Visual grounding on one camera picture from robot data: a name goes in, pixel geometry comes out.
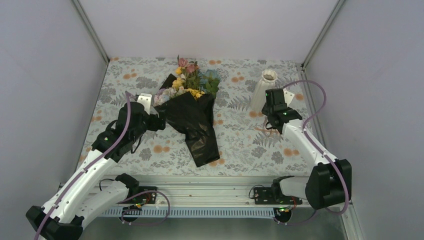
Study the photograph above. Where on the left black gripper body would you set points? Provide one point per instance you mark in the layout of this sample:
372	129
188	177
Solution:
154	126

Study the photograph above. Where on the black wrapping paper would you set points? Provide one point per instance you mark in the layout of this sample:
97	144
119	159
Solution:
194	119

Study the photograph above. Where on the colourful artificial flower bouquet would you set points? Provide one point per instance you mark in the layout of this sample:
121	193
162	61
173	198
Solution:
189	79

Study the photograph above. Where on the tan raffia ribbon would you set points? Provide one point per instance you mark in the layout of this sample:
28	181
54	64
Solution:
266	128

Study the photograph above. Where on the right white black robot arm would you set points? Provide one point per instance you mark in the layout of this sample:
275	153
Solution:
330	179

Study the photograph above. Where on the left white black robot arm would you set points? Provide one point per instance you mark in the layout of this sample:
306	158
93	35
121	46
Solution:
68	212

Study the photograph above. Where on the white ribbed ceramic vase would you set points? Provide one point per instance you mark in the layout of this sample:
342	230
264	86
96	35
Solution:
267	81

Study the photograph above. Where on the floral patterned table mat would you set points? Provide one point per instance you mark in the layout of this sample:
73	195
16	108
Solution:
216	135

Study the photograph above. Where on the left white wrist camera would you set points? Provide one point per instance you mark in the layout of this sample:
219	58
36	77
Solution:
146	100

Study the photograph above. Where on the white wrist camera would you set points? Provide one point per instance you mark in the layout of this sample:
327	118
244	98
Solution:
146	100
288	97

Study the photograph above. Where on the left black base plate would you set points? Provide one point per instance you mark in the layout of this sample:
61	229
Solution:
146	198

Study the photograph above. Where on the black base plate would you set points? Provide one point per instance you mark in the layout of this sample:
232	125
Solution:
146	198
265	196

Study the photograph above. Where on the aluminium rail frame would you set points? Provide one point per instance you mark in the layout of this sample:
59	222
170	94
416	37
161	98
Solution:
204	191

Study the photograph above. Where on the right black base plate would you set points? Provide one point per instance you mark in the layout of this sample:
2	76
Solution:
265	196

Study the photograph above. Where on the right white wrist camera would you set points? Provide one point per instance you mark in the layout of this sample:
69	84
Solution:
288	97

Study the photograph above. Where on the left vertical aluminium post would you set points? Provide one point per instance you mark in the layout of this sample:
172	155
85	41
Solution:
91	30

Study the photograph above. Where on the vertical aluminium post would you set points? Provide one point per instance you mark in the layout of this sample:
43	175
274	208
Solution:
91	30
328	23

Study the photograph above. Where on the right vertical aluminium post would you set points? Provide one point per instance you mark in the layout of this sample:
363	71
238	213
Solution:
328	23

